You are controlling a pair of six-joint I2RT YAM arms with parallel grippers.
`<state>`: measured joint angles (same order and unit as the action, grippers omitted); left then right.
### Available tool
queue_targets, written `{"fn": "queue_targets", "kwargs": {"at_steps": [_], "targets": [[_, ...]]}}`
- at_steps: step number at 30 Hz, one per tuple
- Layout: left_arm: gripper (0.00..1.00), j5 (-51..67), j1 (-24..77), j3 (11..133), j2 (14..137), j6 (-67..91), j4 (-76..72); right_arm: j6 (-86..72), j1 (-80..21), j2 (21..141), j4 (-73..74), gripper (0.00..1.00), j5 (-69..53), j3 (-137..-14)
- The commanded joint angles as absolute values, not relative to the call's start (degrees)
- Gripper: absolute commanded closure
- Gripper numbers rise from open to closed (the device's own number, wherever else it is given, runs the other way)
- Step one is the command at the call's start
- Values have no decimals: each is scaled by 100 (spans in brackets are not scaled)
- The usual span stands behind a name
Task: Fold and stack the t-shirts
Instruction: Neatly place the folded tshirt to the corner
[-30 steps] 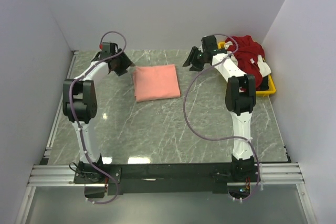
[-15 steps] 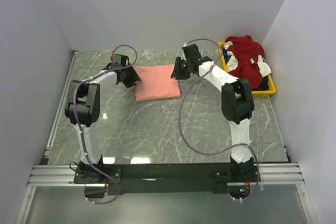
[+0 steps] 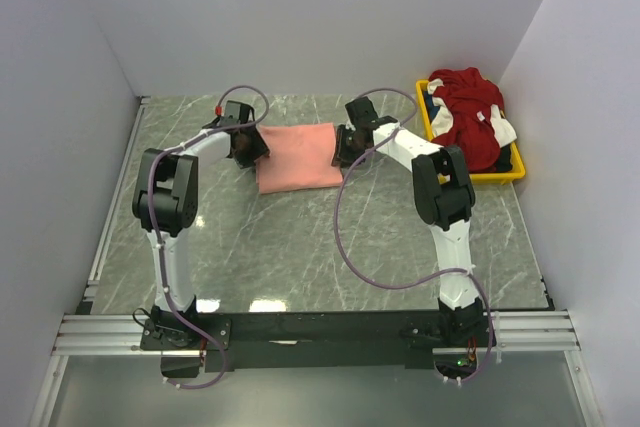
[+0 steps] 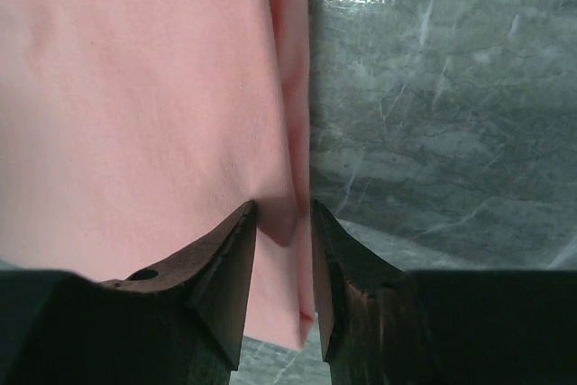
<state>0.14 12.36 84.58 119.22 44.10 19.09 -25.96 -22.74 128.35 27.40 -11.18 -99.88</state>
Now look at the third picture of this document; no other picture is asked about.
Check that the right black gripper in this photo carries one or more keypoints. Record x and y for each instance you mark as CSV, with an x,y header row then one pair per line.
x,y
342,145

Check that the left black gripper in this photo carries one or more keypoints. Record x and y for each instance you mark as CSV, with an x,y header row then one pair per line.
x,y
254,145

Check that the pink t shirt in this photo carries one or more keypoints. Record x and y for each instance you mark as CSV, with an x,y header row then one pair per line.
x,y
300,158

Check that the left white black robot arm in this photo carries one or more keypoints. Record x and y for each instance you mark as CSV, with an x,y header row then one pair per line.
x,y
165,202

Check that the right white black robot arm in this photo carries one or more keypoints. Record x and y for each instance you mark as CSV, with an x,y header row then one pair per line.
x,y
443,197

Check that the white t shirt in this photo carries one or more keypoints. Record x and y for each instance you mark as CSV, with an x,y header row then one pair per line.
x,y
441,118

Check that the dark red t shirt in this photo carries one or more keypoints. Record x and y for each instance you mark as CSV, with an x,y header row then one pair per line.
x,y
468,96

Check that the black garment in bin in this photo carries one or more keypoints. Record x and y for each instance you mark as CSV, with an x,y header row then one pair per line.
x,y
503,163

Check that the yellow plastic bin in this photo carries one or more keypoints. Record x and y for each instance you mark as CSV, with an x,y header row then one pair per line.
x,y
518,170

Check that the black base crossbar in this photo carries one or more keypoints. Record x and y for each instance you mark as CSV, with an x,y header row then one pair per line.
x,y
309,339

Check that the aluminium frame rail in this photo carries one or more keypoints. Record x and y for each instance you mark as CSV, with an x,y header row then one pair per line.
x,y
84,335

